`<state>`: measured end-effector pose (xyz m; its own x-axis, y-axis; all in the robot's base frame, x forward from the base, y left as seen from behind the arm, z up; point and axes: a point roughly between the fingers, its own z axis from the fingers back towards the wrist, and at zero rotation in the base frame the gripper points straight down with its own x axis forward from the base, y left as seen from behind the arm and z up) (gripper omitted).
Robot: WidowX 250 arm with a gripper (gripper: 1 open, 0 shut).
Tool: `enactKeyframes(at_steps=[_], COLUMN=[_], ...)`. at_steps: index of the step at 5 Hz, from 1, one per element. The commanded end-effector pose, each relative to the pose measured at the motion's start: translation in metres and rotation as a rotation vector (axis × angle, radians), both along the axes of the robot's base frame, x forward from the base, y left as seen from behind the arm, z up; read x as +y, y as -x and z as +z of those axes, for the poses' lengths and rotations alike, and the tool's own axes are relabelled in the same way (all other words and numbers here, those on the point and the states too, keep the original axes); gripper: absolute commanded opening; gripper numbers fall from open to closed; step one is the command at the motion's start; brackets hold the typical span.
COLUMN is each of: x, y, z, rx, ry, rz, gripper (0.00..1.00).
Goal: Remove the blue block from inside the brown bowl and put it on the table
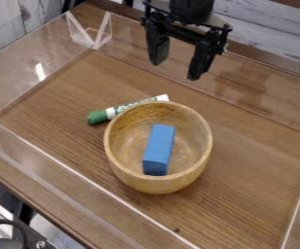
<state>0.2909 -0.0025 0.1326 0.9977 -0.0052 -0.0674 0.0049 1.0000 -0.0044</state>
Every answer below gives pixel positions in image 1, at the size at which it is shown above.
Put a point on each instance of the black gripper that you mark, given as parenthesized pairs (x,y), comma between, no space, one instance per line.
(189,20)

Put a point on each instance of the blue foam block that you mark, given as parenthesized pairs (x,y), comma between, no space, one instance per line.
(157,156)

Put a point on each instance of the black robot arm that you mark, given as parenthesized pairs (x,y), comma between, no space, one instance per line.
(186,20)

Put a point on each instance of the brown wooden bowl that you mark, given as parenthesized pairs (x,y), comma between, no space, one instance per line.
(125,141)

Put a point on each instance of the green white marker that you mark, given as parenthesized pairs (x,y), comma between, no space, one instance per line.
(100,116)

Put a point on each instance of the black metal base bracket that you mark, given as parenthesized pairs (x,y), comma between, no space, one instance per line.
(15,239)

